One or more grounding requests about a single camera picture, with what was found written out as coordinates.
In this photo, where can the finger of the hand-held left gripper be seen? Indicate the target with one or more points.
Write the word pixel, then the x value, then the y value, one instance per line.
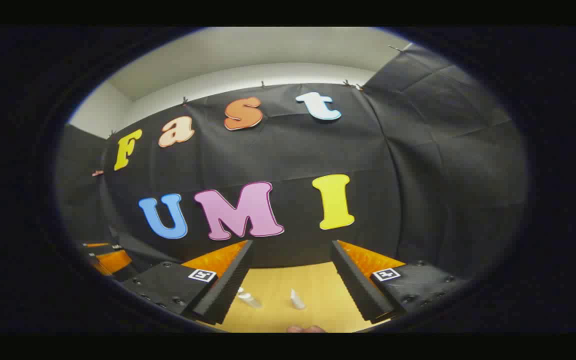
pixel 102 247
pixel 118 264

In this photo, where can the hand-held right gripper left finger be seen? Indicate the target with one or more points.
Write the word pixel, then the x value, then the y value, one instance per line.
pixel 228 285

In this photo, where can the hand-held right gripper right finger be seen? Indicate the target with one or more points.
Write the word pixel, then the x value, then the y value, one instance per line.
pixel 355 285

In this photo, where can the white pump bottle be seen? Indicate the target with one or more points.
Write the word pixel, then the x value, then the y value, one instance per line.
pixel 249 299

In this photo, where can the white squeeze tube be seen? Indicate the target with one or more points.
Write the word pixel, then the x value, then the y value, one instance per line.
pixel 297 300

